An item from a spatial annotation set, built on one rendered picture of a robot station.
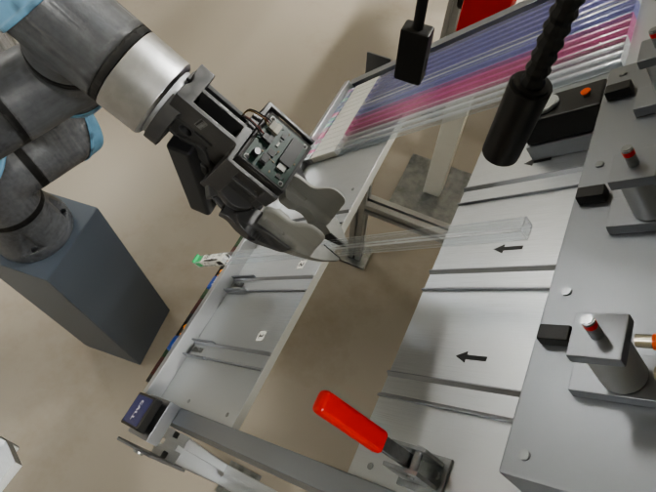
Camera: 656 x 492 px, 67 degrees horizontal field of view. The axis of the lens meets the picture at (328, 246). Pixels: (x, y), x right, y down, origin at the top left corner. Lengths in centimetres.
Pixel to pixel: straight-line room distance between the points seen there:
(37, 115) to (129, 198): 134
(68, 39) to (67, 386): 128
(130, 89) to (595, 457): 39
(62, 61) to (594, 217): 40
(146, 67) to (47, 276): 73
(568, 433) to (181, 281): 144
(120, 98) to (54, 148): 58
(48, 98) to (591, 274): 46
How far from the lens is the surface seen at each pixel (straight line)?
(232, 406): 60
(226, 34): 238
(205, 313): 76
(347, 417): 34
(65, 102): 54
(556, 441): 30
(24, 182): 101
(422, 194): 176
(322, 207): 50
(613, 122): 44
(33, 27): 46
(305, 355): 148
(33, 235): 109
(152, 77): 43
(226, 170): 42
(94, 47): 44
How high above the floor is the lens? 141
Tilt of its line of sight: 60 degrees down
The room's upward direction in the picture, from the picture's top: straight up
